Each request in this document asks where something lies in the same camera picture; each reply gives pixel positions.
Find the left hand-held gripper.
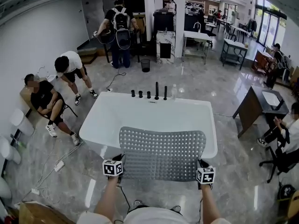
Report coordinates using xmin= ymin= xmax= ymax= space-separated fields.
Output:
xmin=102 ymin=153 xmax=127 ymax=184

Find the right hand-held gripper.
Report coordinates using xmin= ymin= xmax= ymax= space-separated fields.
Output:
xmin=196 ymin=159 xmax=216 ymax=190

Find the grey perforated bath mat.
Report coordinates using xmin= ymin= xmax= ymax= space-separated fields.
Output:
xmin=118 ymin=126 xmax=207 ymax=182

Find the white bathtub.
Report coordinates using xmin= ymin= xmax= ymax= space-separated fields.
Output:
xmin=78 ymin=91 xmax=218 ymax=160

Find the person's right forearm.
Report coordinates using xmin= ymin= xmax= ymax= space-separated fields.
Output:
xmin=200 ymin=183 xmax=222 ymax=222

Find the person's left forearm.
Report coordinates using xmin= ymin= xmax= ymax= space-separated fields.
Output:
xmin=93 ymin=175 xmax=121 ymax=219

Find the grey marble floor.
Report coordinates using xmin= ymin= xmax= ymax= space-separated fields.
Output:
xmin=0 ymin=52 xmax=299 ymax=224

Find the person's white shirt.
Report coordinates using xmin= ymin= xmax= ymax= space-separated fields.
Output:
xmin=77 ymin=206 xmax=232 ymax=224

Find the black folding chair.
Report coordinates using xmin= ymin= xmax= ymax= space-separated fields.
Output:
xmin=55 ymin=97 xmax=78 ymax=119

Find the black office chair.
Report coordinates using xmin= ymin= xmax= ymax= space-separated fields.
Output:
xmin=259 ymin=134 xmax=299 ymax=184

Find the dark wooden vanity cabinet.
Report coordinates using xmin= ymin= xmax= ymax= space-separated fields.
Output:
xmin=233 ymin=85 xmax=290 ymax=139

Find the black printed bag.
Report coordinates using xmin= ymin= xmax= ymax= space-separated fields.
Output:
xmin=277 ymin=184 xmax=297 ymax=207

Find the black mesh waste bin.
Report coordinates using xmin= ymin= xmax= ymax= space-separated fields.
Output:
xmin=140 ymin=58 xmax=151 ymax=73

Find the large taped cardboard box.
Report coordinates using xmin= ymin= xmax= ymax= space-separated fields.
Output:
xmin=18 ymin=201 xmax=75 ymax=224

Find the wooden chair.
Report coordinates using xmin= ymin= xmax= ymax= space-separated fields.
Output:
xmin=286 ymin=190 xmax=299 ymax=220

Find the white toilet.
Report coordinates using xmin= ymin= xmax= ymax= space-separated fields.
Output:
xmin=0 ymin=136 xmax=22 ymax=165
xmin=0 ymin=176 xmax=12 ymax=199
xmin=9 ymin=108 xmax=35 ymax=136

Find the small cardboard box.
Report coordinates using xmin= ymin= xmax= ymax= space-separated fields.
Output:
xmin=20 ymin=77 xmax=47 ymax=109

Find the brown wooden cabinet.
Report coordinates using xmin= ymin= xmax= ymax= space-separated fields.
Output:
xmin=251 ymin=49 xmax=275 ymax=74

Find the white top metal table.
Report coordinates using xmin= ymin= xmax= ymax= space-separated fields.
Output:
xmin=221 ymin=38 xmax=248 ymax=70

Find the steel sink table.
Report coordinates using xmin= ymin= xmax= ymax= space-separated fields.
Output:
xmin=182 ymin=30 xmax=213 ymax=64

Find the white power cable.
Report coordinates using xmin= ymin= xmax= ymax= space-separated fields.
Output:
xmin=23 ymin=139 xmax=85 ymax=203

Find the black floor cable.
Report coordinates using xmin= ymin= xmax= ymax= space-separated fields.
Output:
xmin=106 ymin=66 xmax=127 ymax=91

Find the marble pedestal cabinet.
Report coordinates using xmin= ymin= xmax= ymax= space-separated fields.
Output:
xmin=156 ymin=30 xmax=176 ymax=64

